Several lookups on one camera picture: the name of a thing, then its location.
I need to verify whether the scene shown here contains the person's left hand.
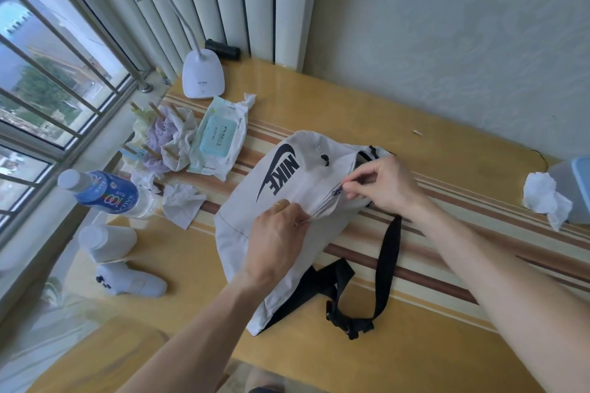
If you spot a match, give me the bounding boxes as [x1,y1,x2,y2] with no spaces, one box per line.
[242,198,311,295]

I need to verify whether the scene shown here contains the person's right hand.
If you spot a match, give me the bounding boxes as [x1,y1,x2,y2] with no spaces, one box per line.
[341,156,435,224]

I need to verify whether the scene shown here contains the grey bag with black strap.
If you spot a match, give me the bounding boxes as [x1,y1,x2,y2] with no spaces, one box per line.
[214,130,403,341]

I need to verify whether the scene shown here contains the wooden chair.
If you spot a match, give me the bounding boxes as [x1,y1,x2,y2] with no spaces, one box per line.
[25,316,231,393]

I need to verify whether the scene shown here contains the person's left forearm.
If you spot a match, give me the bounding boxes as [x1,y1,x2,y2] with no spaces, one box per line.
[117,270,277,393]

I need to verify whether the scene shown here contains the person's right forearm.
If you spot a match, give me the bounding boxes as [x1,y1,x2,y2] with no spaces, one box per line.
[410,201,590,393]

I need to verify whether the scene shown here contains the crumpled white tissue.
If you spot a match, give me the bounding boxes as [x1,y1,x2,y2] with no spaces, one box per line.
[522,171,574,232]
[159,181,207,230]

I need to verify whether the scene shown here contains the wet wipes packet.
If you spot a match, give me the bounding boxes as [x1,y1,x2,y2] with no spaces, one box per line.
[186,93,257,182]

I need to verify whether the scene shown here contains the white handheld controller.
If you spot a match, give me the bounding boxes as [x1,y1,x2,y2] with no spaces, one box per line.
[95,261,168,299]

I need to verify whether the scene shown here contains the wrappers with sticks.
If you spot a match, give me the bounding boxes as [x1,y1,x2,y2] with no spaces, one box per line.
[120,101,199,177]

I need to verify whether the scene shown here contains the white cup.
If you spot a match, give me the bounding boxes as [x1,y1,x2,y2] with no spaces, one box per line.
[78,224,138,265]

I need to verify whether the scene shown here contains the blue label water bottle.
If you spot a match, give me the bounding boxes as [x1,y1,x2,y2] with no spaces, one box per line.
[57,169,160,219]

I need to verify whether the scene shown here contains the white desk lamp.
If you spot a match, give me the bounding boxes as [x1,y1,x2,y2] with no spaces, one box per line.
[132,0,226,99]

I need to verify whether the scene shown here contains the blue lidded box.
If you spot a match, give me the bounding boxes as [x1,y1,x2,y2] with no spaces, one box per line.
[547,156,590,225]

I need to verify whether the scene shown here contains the small black device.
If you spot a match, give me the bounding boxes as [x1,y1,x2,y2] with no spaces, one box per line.
[205,39,242,62]

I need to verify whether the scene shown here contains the metal window guard railing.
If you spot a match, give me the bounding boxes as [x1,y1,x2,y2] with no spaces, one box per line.
[0,0,155,223]

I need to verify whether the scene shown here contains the short black wire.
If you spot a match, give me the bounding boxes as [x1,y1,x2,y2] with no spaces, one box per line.
[530,149,550,173]

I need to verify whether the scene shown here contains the grey window frame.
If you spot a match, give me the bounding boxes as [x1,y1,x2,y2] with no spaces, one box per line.
[0,0,157,241]

